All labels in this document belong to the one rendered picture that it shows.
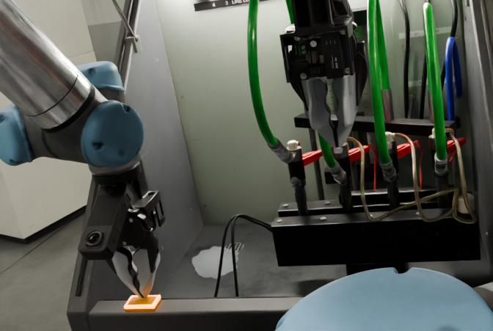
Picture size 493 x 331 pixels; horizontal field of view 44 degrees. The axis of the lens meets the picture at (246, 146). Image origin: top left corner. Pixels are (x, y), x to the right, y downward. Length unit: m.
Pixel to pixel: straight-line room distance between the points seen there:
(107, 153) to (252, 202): 0.79
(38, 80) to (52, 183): 3.28
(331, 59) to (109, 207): 0.41
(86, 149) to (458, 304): 0.48
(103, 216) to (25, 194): 2.95
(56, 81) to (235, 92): 0.74
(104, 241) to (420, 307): 0.61
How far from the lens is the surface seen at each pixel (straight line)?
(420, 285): 0.33
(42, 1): 3.92
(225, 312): 0.94
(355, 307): 0.32
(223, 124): 1.39
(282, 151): 0.96
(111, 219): 0.88
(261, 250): 1.34
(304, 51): 0.66
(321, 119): 0.73
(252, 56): 0.87
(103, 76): 0.86
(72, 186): 4.03
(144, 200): 0.95
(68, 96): 0.68
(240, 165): 1.42
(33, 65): 0.66
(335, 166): 0.95
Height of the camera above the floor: 1.45
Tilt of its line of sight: 18 degrees down
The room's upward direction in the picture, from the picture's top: 10 degrees counter-clockwise
